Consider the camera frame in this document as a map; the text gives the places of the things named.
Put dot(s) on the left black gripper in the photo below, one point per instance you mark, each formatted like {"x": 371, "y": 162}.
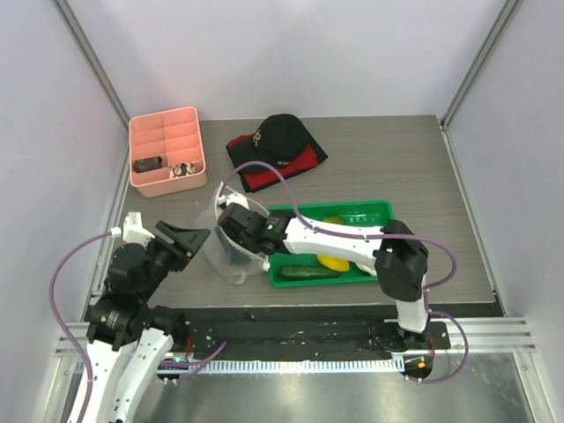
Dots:
{"x": 187, "y": 241}

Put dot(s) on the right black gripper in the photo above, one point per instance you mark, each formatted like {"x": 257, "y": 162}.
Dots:
{"x": 227, "y": 216}

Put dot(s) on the clear zip top bag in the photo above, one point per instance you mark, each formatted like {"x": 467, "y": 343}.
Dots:
{"x": 233, "y": 263}

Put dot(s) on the dark green fake cucumber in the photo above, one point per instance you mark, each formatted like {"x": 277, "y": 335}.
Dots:
{"x": 306, "y": 273}

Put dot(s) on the yellow fake pepper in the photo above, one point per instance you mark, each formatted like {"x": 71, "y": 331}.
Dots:
{"x": 333, "y": 263}

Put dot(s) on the white fake cauliflower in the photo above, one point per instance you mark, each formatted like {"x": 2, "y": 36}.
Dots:
{"x": 367, "y": 270}

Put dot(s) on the orange fake fruit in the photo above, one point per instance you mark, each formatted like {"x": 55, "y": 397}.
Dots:
{"x": 337, "y": 220}

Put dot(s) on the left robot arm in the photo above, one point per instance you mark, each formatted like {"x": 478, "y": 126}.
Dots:
{"x": 126, "y": 339}

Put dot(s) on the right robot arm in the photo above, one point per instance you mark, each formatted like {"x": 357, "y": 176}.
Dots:
{"x": 399, "y": 259}

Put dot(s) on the red and black folded cloth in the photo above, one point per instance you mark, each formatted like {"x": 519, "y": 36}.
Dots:
{"x": 312, "y": 156}

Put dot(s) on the green plastic tray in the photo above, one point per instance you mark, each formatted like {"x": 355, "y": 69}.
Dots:
{"x": 363, "y": 214}

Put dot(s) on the pink patterned item in organizer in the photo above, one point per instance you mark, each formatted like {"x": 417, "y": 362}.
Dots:
{"x": 181, "y": 170}

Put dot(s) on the pink divided organizer box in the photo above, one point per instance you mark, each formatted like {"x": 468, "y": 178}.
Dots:
{"x": 174, "y": 135}

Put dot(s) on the small black object in organizer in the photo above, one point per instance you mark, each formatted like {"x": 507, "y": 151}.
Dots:
{"x": 147, "y": 164}

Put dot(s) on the black baseball cap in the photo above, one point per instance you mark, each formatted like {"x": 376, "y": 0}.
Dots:
{"x": 279, "y": 140}

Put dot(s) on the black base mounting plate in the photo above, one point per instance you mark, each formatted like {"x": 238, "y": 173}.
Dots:
{"x": 312, "y": 333}

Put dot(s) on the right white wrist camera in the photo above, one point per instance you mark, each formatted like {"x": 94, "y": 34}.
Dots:
{"x": 224, "y": 200}

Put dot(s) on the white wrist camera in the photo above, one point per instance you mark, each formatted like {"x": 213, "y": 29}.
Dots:
{"x": 224, "y": 200}
{"x": 132, "y": 230}

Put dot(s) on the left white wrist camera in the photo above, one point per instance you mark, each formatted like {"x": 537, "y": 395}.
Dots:
{"x": 132, "y": 230}

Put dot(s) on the aluminium frame rail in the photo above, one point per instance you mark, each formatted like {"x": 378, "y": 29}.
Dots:
{"x": 467, "y": 335}

